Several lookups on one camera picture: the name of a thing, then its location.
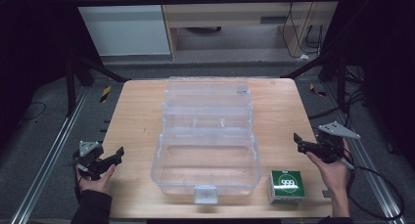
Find clear plastic storage box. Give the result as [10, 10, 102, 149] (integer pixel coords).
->
[150, 75, 263, 205]

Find green and white box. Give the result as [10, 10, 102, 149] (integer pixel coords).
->
[266, 169, 307, 205]

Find black hanging cables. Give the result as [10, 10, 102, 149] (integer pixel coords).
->
[281, 1, 326, 60]

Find person's right hand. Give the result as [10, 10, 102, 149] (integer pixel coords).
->
[304, 139, 352, 199]

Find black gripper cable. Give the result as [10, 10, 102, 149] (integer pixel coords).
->
[340, 155, 406, 221]

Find bundle of black floor cables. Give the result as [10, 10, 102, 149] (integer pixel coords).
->
[307, 67, 368, 121]

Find aluminium rail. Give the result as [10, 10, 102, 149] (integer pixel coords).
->
[326, 83, 407, 224]
[9, 86, 90, 224]

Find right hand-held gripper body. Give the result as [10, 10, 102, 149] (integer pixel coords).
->
[316, 120, 362, 165]

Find yellow and black tape strip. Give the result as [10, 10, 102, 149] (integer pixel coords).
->
[99, 84, 113, 105]
[308, 82, 328, 99]

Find thin black floor cable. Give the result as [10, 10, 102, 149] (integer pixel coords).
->
[19, 101, 47, 123]

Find person's left hand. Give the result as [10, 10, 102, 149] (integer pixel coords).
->
[75, 163, 117, 197]

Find white cabinet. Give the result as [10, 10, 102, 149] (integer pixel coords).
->
[69, 0, 172, 58]

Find light wooden desk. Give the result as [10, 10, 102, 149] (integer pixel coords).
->
[158, 0, 343, 62]

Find black metal stand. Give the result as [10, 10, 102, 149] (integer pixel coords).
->
[64, 49, 129, 118]
[279, 49, 348, 112]

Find black metal crossbar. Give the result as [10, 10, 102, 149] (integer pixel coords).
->
[69, 0, 345, 8]

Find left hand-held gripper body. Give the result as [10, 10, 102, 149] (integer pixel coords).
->
[71, 140, 106, 181]

